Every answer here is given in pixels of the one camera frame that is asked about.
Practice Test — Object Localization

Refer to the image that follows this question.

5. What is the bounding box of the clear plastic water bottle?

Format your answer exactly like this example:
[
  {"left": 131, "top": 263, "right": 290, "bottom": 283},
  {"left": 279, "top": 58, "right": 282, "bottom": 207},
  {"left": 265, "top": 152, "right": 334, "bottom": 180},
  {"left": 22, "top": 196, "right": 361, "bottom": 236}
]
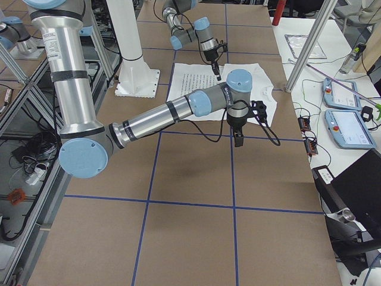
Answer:
[{"left": 339, "top": 42, "right": 367, "bottom": 74}]

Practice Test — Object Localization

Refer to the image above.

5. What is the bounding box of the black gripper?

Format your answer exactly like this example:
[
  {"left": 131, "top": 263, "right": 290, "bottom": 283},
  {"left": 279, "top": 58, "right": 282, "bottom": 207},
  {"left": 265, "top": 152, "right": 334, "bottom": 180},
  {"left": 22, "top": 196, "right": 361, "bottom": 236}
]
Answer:
[
  {"left": 227, "top": 107, "right": 249, "bottom": 147},
  {"left": 202, "top": 48, "right": 221, "bottom": 81}
]

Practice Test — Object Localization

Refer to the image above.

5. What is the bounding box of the silver framed tray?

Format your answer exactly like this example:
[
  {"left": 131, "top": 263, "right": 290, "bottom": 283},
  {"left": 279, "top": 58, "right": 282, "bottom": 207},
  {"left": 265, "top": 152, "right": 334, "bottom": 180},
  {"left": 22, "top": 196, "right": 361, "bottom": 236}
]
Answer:
[{"left": 284, "top": 33, "right": 327, "bottom": 60}]

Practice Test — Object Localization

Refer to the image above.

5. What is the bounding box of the blue teach pendant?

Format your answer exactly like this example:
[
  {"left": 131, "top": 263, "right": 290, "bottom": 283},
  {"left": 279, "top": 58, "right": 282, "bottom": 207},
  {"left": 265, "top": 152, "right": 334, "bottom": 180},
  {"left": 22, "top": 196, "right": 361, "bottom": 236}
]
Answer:
[
  {"left": 323, "top": 78, "right": 361, "bottom": 111},
  {"left": 324, "top": 109, "right": 377, "bottom": 150}
]

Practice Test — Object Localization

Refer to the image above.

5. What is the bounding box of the black orange adapter box lower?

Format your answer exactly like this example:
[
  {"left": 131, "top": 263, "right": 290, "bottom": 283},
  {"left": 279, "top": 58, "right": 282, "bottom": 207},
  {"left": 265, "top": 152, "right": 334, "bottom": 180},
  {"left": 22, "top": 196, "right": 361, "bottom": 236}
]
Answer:
[{"left": 304, "top": 138, "right": 318, "bottom": 157}]

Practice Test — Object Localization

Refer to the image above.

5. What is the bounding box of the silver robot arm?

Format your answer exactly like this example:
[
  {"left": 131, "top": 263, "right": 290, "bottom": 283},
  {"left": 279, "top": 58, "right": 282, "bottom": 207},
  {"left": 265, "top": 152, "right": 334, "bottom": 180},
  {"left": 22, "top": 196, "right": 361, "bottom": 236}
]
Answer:
[
  {"left": 27, "top": 1, "right": 252, "bottom": 179},
  {"left": 161, "top": 0, "right": 227, "bottom": 80}
]

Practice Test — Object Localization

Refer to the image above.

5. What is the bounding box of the white pedestal column with base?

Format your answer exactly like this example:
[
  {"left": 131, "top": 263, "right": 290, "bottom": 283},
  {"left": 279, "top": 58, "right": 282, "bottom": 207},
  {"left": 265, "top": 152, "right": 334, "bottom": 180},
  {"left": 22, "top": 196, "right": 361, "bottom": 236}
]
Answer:
[{"left": 107, "top": 0, "right": 160, "bottom": 98}]

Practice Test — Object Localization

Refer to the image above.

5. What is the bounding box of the black robot wrist cable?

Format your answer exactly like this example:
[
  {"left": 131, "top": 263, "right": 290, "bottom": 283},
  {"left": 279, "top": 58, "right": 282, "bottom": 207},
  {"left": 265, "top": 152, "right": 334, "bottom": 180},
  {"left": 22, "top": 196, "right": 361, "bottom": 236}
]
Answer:
[{"left": 178, "top": 100, "right": 281, "bottom": 147}]

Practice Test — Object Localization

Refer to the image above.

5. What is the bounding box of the black laptop computer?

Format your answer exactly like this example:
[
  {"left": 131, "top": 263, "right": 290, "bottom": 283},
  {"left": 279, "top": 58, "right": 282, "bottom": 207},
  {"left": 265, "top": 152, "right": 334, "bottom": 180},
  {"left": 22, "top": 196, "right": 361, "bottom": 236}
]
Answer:
[{"left": 312, "top": 148, "right": 380, "bottom": 238}]

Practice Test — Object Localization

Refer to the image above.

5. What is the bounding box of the aluminium frame post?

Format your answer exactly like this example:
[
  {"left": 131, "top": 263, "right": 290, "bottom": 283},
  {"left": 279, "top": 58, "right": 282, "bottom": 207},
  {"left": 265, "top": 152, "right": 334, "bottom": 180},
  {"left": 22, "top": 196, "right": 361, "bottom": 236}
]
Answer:
[{"left": 285, "top": 0, "right": 338, "bottom": 93}]

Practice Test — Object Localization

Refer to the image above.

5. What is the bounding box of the upper blue teach pendant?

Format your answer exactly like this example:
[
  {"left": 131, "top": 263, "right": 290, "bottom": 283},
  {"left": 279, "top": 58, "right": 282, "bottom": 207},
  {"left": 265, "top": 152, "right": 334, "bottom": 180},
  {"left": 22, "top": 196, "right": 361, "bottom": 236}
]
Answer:
[{"left": 323, "top": 78, "right": 361, "bottom": 111}]

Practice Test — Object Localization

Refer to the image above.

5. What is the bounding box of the white long-sleeve printed shirt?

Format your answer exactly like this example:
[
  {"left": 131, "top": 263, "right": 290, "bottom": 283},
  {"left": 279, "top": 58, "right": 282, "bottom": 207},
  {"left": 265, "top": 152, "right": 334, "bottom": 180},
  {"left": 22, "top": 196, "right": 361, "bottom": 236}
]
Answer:
[{"left": 167, "top": 63, "right": 277, "bottom": 125}]

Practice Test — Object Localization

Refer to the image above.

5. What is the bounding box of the purple green grabber stick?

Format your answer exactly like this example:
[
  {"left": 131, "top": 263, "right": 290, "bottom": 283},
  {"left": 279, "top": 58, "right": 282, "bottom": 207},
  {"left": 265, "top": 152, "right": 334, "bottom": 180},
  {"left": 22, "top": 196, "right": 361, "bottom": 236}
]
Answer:
[{"left": 306, "top": 64, "right": 381, "bottom": 120}]

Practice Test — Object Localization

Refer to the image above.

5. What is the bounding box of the black orange adapter box upper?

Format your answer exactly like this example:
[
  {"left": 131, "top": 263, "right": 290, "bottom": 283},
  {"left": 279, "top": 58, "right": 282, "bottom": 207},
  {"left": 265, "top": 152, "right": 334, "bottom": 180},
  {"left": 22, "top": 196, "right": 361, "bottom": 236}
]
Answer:
[{"left": 298, "top": 117, "right": 311, "bottom": 132}]

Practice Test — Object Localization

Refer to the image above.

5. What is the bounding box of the lower blue teach pendant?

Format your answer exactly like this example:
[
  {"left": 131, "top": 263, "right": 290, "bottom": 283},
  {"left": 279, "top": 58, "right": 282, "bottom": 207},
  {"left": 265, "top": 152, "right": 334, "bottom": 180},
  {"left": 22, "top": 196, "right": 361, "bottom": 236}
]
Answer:
[{"left": 324, "top": 109, "right": 377, "bottom": 150}]

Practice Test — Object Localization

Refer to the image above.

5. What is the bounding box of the black orange adapter box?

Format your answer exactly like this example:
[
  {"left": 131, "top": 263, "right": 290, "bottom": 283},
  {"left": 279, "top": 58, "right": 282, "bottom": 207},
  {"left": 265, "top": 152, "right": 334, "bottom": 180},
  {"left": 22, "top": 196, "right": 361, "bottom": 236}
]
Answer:
[
  {"left": 304, "top": 138, "right": 318, "bottom": 157},
  {"left": 298, "top": 117, "right": 311, "bottom": 132}
]

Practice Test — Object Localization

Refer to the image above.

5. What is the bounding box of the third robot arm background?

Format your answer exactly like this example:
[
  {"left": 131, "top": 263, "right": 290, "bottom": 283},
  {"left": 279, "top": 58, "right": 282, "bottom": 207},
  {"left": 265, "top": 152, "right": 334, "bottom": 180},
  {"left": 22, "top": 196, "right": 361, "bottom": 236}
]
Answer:
[{"left": 1, "top": 16, "right": 44, "bottom": 60}]

